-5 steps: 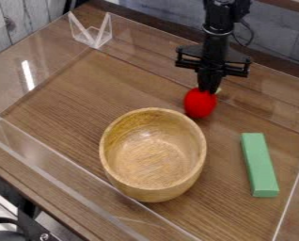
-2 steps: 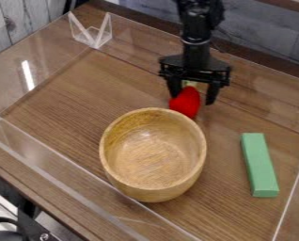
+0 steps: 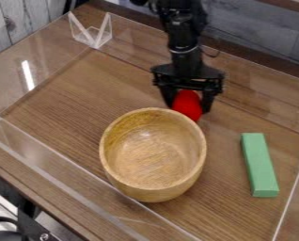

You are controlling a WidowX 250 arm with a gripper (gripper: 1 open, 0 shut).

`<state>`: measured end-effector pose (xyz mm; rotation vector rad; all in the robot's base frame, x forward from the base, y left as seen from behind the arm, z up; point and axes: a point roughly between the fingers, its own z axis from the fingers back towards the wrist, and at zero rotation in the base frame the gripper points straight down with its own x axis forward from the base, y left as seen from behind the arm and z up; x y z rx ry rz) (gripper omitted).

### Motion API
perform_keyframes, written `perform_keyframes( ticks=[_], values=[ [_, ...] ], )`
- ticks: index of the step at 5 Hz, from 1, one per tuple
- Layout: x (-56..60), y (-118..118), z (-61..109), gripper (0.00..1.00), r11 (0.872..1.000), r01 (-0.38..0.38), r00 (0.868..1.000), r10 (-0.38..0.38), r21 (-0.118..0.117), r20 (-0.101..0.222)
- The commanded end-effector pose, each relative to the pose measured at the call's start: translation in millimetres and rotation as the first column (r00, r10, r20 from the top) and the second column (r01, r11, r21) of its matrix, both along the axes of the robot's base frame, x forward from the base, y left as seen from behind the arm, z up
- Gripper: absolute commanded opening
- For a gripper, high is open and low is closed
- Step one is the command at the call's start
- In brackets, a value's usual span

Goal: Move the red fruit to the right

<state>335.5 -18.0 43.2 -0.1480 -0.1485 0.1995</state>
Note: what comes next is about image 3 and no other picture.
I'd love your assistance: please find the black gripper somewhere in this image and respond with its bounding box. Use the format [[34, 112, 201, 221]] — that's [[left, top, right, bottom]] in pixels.
[[152, 50, 225, 113]]

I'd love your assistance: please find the red strawberry toy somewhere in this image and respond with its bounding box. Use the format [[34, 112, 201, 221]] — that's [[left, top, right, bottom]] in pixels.
[[173, 89, 204, 121]]

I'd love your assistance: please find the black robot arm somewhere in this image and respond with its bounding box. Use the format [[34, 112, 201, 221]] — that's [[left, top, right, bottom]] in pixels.
[[130, 0, 225, 113]]

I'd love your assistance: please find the wooden bowl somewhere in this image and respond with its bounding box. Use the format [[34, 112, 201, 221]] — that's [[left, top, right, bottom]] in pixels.
[[99, 107, 208, 202]]

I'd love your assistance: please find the green rectangular block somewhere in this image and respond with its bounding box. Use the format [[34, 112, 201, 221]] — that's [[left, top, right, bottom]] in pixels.
[[242, 133, 281, 198]]

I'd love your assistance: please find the clear acrylic tray enclosure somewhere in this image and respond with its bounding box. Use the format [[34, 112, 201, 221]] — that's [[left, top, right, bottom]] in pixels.
[[0, 17, 299, 241]]

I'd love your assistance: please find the black clamp mount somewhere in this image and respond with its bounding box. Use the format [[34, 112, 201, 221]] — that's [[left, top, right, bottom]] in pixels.
[[18, 211, 61, 241]]

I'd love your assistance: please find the black cable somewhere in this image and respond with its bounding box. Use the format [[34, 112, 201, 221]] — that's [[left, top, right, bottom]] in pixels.
[[0, 216, 21, 233]]

